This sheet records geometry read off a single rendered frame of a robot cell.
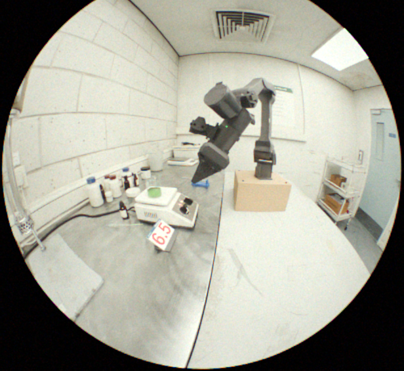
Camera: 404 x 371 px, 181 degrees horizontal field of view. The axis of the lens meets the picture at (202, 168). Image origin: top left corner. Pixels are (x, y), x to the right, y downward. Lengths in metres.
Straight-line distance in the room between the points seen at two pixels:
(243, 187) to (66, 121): 0.84
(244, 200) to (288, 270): 0.30
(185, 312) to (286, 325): 0.19
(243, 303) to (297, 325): 0.14
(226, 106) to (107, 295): 0.46
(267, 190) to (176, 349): 0.53
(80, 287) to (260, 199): 0.62
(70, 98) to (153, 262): 0.76
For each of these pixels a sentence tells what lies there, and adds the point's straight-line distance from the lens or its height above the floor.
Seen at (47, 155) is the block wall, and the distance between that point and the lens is 0.70.
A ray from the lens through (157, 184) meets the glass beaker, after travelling 0.42.
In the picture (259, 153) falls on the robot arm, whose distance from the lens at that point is 0.51.
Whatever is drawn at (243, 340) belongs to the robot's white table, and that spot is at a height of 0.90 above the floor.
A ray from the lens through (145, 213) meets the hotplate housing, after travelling 0.45.
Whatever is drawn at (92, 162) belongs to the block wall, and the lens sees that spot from 0.81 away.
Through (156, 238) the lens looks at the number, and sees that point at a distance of 0.37.
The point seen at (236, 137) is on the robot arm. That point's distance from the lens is 0.31.
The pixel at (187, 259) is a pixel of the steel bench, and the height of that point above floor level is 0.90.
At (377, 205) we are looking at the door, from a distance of 2.92.
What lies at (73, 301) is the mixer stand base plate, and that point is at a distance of 0.38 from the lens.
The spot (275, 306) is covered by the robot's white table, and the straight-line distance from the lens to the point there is 0.32.
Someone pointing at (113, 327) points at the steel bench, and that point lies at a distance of 0.32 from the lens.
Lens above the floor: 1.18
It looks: 15 degrees down
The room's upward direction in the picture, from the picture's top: straight up
